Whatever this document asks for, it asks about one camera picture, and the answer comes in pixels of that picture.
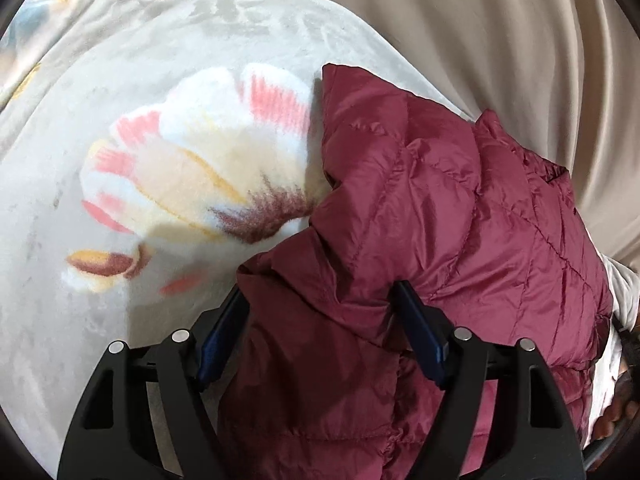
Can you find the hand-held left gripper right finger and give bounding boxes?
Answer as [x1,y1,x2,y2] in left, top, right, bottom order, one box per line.
[395,280,587,480]

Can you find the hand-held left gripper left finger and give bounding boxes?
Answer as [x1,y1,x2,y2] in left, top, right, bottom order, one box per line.
[57,286,252,480]

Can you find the maroon quilted puffer jacket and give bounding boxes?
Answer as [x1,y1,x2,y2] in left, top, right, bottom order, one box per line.
[216,62,615,480]

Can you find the floral fleece blanket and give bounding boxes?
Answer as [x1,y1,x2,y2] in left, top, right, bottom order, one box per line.
[0,0,476,480]

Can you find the beige curtain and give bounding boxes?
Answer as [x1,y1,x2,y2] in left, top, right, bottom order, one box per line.
[65,0,640,281]

